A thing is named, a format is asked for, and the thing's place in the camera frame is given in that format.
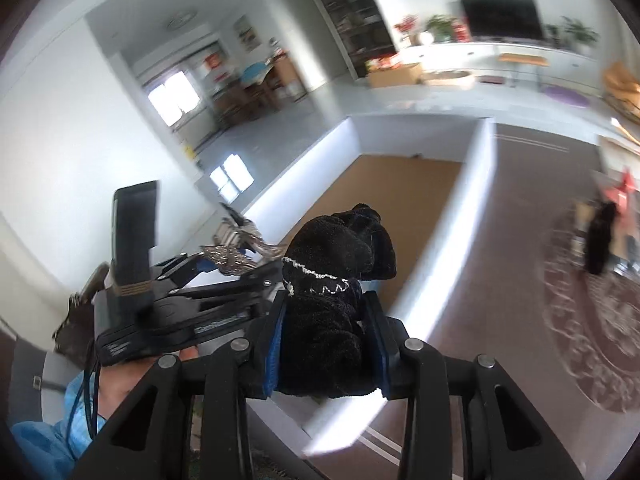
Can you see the white box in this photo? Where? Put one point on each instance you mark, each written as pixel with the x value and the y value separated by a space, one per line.
pixel 390 200

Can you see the wooden bench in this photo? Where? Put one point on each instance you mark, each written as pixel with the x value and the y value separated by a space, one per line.
pixel 522 60

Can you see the leafy potted plant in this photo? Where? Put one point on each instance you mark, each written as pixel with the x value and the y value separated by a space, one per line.
pixel 440 27

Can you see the glittery hair clip card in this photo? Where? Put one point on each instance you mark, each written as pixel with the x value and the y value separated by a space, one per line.
pixel 227 257

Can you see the black fabric item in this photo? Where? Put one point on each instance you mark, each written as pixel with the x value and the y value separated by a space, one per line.
pixel 599 240

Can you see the red envelope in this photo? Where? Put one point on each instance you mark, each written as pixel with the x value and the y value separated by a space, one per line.
pixel 622 185

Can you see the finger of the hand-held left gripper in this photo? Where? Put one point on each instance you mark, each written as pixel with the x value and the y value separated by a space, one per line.
pixel 235 290
pixel 175 270

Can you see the cardboard box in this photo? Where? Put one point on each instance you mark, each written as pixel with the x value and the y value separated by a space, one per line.
pixel 395 75

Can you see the black plush pouch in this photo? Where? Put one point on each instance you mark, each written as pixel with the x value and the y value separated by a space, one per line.
pixel 330 310

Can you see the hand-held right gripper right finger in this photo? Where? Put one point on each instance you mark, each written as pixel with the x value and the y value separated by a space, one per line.
pixel 380 360

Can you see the person's left hand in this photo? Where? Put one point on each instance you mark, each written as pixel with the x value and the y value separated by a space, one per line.
pixel 120 380

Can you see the small potted plant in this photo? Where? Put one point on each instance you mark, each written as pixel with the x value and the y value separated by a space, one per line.
pixel 551 34

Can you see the person's left forearm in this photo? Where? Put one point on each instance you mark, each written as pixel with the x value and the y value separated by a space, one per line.
pixel 50 440

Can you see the orange lounge chair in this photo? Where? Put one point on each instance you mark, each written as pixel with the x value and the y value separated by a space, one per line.
pixel 622 95

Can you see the red flowers in white vase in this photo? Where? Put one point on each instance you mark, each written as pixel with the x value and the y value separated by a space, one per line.
pixel 409 27

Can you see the red gift box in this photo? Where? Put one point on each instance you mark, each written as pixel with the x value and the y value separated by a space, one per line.
pixel 461 30

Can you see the purple round mat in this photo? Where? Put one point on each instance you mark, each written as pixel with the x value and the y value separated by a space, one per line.
pixel 565 96

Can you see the large potted plant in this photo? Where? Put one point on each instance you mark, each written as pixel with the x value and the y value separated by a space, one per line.
pixel 579 34

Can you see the dark display cabinet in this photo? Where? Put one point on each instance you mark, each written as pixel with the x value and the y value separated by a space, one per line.
pixel 350 15

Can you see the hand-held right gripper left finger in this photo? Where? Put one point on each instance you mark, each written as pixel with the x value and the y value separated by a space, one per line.
pixel 274 360

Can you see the white television console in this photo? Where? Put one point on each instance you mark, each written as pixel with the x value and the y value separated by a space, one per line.
pixel 500 57

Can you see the black television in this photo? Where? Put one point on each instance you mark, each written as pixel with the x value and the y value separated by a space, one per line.
pixel 500 17

